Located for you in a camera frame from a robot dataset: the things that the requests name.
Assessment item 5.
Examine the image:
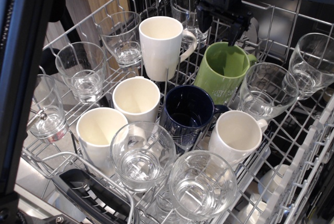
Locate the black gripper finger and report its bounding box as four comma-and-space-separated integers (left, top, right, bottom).
197, 4, 214, 33
228, 17, 251, 46

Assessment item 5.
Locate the green ceramic mug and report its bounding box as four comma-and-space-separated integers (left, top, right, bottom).
194, 42, 257, 104

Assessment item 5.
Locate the white cup centre left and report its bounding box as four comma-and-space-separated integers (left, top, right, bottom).
112, 76, 160, 123

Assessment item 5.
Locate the clear glass back centre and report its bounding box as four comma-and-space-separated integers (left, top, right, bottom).
170, 0, 209, 49

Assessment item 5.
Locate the clear glass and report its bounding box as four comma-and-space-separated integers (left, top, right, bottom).
55, 42, 106, 103
97, 11, 142, 68
27, 74, 68, 143
289, 33, 333, 100
110, 121, 176, 192
237, 62, 299, 121
170, 0, 209, 49
168, 150, 237, 221

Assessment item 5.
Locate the tall white ceramic mug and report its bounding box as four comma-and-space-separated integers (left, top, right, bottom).
139, 16, 197, 82

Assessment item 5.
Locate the clear glass right middle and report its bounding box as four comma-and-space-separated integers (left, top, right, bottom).
237, 62, 299, 121

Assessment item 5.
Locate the clear glass far right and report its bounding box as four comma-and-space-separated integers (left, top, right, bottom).
289, 33, 333, 100

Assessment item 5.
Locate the clear glass back left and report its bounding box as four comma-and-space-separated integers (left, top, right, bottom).
97, 11, 142, 68

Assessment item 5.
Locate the dark blue ceramic mug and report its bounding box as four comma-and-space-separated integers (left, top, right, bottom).
159, 85, 229, 154

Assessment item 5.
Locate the white mug right front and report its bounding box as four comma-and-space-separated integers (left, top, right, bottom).
208, 110, 268, 168

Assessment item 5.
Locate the clear glass left middle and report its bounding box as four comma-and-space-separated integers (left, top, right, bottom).
55, 42, 106, 103

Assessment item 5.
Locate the clear glass front centre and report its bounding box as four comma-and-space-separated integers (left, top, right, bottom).
110, 121, 176, 192

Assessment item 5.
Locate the white mug front left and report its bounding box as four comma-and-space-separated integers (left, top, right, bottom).
76, 108, 128, 177

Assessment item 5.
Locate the clear glass front right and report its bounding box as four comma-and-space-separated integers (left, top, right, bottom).
168, 150, 237, 221

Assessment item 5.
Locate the white dishes lower rack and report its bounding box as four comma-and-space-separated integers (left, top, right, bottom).
246, 164, 289, 223

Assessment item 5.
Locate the clear glass far left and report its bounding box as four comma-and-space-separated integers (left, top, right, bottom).
27, 74, 68, 143

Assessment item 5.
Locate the metal wire dishwasher rack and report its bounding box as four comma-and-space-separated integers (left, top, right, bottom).
21, 0, 333, 223

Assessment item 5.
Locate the black rack handle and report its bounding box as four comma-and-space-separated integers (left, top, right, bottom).
52, 169, 139, 223

